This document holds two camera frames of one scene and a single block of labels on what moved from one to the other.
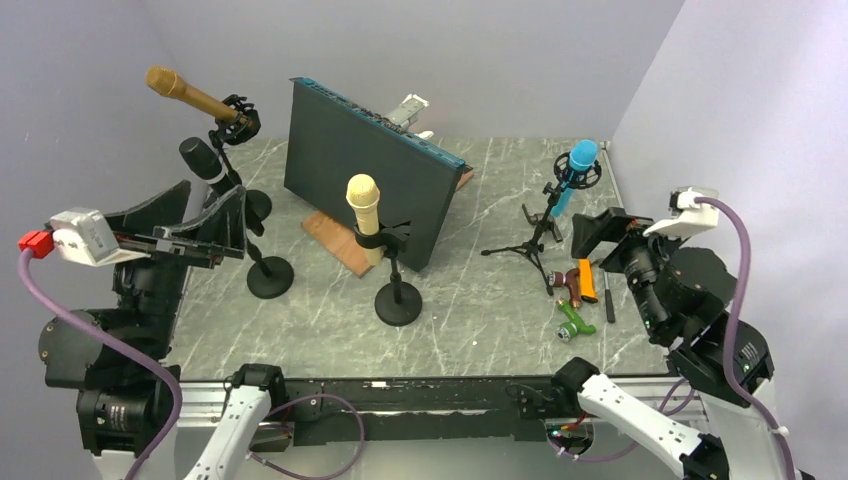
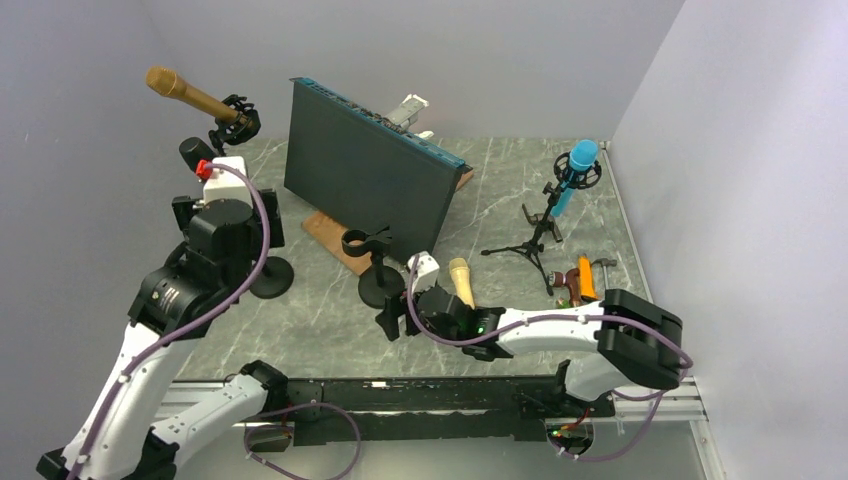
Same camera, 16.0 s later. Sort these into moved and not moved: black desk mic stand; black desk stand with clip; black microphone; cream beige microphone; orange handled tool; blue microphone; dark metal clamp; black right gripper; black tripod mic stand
Moved: black desk stand with clip; cream beige microphone; black right gripper
Not moved: black tripod mic stand; orange handled tool; black desk mic stand; dark metal clamp; black microphone; blue microphone
